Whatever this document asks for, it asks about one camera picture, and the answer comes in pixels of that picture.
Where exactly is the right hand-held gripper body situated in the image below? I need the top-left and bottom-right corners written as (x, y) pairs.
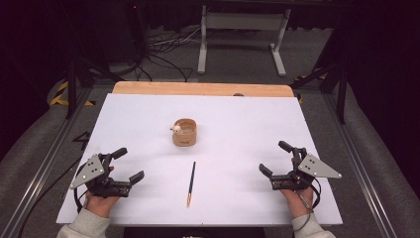
top-left (269, 147), bottom-right (343, 192)

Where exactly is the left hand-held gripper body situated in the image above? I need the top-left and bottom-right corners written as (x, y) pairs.
top-left (69, 153), bottom-right (132, 199)

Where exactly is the dark blue and gold pencil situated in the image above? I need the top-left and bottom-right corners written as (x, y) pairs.
top-left (186, 161), bottom-right (197, 208)

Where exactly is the person's left hand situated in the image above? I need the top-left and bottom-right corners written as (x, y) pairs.
top-left (84, 192), bottom-right (121, 219)

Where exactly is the person's right hand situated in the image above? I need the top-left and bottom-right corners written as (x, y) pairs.
top-left (279, 185), bottom-right (315, 220)

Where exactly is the yellow and black floor tape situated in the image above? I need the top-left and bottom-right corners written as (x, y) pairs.
top-left (293, 73), bottom-right (328, 104)
top-left (49, 80), bottom-right (97, 107)

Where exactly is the white table cover board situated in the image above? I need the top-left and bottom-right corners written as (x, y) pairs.
top-left (56, 93), bottom-right (344, 227)

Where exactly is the wooden table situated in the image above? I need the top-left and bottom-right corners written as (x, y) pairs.
top-left (112, 81), bottom-right (295, 98)

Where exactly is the black box with red light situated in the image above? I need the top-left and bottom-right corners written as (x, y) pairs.
top-left (127, 0), bottom-right (149, 63)

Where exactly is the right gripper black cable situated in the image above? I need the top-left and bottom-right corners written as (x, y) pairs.
top-left (292, 178), bottom-right (322, 232)

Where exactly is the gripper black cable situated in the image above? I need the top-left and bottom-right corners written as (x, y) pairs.
top-left (292, 178), bottom-right (322, 232)
top-left (18, 155), bottom-right (89, 238)

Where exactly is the black triangular bracket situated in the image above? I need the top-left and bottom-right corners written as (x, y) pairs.
top-left (72, 131), bottom-right (92, 152)

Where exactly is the aluminium rail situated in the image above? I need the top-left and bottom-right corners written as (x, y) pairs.
top-left (0, 87), bottom-right (95, 238)
top-left (321, 93), bottom-right (397, 238)

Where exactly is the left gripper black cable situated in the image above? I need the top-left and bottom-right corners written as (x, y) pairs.
top-left (18, 155), bottom-right (89, 238)

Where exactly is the black floor cable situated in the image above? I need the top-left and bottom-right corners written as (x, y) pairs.
top-left (137, 53), bottom-right (194, 82)

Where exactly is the white floor cable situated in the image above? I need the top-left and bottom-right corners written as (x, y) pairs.
top-left (150, 28), bottom-right (203, 47)

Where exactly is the grey metal stand frame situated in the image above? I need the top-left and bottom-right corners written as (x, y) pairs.
top-left (197, 4), bottom-right (291, 77)

